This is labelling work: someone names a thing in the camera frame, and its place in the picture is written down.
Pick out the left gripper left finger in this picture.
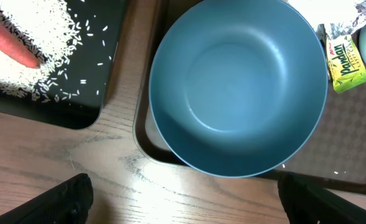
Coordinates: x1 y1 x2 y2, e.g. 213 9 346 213
0 173 93 224

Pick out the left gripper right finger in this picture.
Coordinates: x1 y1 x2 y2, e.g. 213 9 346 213
278 172 366 224

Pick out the dark blue plate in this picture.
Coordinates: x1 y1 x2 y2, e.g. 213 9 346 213
149 0 328 177

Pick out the pile of white rice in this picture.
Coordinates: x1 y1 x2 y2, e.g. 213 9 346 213
0 1 81 100

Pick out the orange carrot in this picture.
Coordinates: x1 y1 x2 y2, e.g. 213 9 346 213
0 23 40 68

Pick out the brown serving tray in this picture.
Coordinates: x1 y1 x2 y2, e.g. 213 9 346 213
133 1 366 195

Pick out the black rectangular tray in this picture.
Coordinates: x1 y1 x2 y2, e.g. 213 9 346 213
0 0 129 129

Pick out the silver green snack wrapper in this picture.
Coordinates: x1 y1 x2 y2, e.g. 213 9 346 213
316 0 366 94

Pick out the crumpled white tissue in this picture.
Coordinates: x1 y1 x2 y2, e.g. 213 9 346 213
286 0 362 29

